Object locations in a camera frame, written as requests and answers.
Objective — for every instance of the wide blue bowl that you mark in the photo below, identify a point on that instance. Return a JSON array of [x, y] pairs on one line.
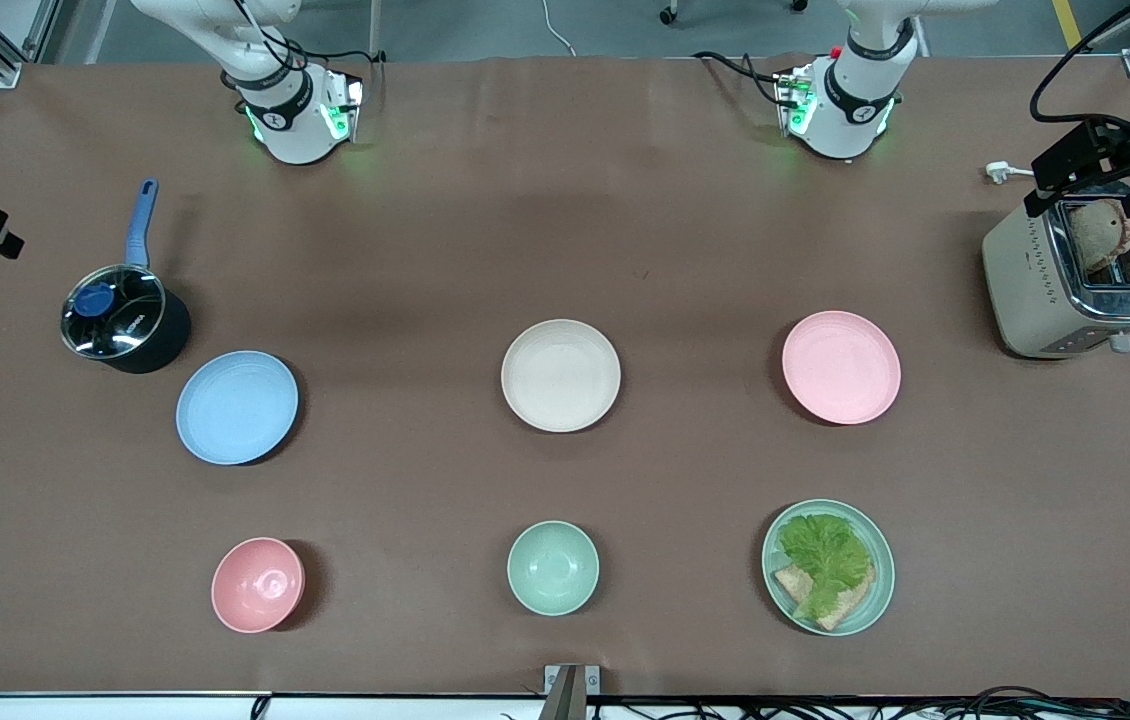
[[236, 407]]

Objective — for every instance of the wide pink bowl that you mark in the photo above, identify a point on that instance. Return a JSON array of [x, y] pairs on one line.
[[841, 367]]

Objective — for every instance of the brown toast slice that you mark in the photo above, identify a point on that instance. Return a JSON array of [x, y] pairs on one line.
[[1095, 240]]

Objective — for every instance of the beige chrome toaster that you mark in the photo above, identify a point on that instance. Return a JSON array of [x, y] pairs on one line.
[[1030, 290]]

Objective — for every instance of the glass lid blue knob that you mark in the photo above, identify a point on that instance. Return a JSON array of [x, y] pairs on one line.
[[120, 320]]

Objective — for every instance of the small deep pink bowl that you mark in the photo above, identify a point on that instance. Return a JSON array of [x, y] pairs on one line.
[[257, 585]]

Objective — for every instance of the green plate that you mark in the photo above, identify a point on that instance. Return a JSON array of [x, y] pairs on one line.
[[880, 590]]

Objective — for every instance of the green lettuce leaf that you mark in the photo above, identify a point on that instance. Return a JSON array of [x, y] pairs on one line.
[[825, 560]]

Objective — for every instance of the brown bread slice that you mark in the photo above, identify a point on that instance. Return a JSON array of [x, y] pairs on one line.
[[850, 605]]

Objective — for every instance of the wide beige bowl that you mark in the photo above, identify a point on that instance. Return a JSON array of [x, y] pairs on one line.
[[561, 375]]

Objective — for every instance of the small deep green bowl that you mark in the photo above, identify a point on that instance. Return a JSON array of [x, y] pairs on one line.
[[553, 568]]

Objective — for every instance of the metal table bracket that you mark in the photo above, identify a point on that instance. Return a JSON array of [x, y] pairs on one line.
[[572, 690]]

